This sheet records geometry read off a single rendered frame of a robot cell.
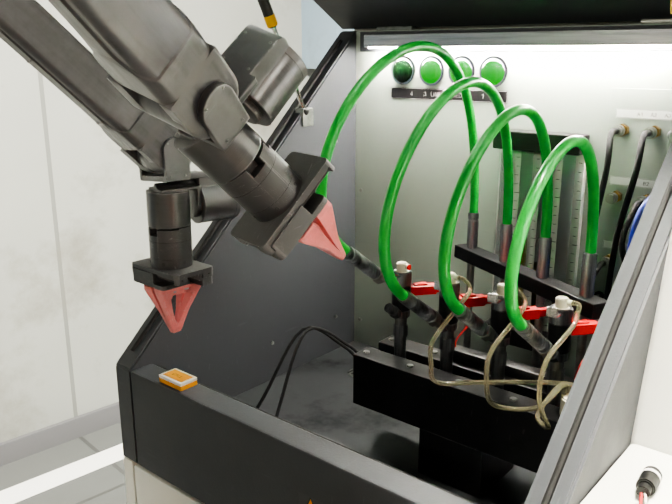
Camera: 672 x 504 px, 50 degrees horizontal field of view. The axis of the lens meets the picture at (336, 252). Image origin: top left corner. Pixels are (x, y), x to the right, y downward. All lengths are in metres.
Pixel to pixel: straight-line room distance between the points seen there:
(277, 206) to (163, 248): 0.37
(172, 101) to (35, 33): 0.41
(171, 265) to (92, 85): 0.25
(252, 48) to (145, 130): 0.35
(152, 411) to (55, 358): 1.76
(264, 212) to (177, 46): 0.19
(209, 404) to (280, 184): 0.45
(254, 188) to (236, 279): 0.61
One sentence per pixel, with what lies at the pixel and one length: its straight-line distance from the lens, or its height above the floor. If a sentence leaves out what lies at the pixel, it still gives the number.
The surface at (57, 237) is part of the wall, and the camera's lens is 2.75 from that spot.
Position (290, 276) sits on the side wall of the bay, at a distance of 1.33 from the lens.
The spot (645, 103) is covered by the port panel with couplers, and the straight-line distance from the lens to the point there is 1.16.
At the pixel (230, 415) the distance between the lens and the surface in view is 0.99.
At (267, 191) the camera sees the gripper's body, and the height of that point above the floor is 1.29.
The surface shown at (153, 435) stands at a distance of 1.15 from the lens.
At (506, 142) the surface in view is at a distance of 1.09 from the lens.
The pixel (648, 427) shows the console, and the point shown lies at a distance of 0.91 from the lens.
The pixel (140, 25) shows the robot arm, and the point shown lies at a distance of 0.50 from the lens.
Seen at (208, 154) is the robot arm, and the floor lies 1.33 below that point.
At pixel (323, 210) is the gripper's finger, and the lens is 0.66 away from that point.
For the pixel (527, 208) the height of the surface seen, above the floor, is 1.25.
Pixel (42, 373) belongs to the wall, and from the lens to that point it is 2.87.
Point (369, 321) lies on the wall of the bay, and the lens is 1.49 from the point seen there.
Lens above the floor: 1.41
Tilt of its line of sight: 15 degrees down
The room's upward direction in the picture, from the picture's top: straight up
